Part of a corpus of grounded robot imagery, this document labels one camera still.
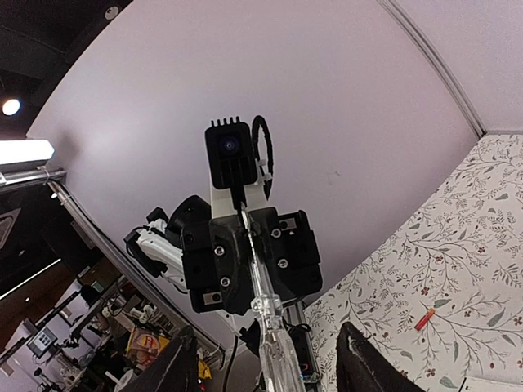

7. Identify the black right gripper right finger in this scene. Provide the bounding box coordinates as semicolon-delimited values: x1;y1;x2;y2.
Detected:
336;322;422;392

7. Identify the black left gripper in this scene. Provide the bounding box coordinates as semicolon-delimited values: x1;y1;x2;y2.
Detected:
181;207;323;314

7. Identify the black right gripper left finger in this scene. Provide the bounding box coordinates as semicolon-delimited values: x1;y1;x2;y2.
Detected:
130;326;199;392

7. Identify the red battery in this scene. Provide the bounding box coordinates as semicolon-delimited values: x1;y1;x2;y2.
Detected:
414;308;435;332

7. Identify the white remote control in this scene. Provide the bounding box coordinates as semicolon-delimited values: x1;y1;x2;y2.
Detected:
459;376;523;392

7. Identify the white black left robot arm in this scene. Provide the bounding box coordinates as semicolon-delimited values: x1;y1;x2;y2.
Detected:
124;195;323;316

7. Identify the floral patterned table mat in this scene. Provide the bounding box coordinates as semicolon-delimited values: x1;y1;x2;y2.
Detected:
305;134;522;391

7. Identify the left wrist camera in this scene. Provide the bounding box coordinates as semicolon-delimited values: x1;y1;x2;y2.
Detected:
203;115;275;217

